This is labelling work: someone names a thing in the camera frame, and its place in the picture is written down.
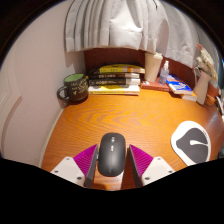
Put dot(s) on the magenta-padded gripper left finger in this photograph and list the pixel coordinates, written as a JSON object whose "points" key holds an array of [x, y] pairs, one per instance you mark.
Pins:
{"points": [[66, 170]]}

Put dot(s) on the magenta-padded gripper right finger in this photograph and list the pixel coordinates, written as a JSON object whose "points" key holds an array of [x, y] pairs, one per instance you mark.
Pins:
{"points": [[156, 170]]}

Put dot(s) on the black computer mouse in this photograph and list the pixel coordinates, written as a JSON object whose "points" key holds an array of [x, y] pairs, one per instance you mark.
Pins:
{"points": [[111, 155]]}

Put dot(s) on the white and grey mouse pad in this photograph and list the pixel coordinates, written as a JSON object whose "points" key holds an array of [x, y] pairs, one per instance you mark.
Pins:
{"points": [[191, 143]]}

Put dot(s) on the orange book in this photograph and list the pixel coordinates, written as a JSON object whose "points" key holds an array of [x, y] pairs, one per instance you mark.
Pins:
{"points": [[190, 97]]}

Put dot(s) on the dark mug with green inside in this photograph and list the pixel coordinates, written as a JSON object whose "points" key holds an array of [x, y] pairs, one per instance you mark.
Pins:
{"points": [[76, 88]]}

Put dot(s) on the red-brown book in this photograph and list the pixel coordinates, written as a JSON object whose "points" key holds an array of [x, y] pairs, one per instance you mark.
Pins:
{"points": [[153, 86]]}

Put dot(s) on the blue book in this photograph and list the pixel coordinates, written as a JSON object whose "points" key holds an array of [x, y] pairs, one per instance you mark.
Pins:
{"points": [[179, 86]]}

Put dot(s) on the yellow and white book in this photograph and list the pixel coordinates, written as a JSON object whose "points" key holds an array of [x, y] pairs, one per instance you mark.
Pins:
{"points": [[113, 90]]}

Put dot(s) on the cream ceramic pitcher vase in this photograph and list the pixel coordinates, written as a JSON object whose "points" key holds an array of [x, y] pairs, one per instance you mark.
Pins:
{"points": [[201, 88]]}

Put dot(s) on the clear spray bottle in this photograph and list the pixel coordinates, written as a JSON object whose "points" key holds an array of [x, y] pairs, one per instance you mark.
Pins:
{"points": [[163, 75]]}

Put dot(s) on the black book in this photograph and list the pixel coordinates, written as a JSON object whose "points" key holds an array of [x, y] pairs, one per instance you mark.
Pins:
{"points": [[115, 82], [115, 76]]}

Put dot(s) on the cream lidded tumbler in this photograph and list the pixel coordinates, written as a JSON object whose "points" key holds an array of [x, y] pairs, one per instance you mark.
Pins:
{"points": [[152, 66]]}

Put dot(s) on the yellow-covered book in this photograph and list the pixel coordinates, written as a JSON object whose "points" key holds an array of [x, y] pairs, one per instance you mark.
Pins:
{"points": [[120, 69]]}

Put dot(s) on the white flower bouquet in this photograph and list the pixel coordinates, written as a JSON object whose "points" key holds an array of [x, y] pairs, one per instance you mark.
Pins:
{"points": [[207, 63]]}

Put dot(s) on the white pleated curtain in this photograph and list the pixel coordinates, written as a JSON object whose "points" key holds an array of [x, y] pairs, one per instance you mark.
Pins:
{"points": [[126, 23]]}

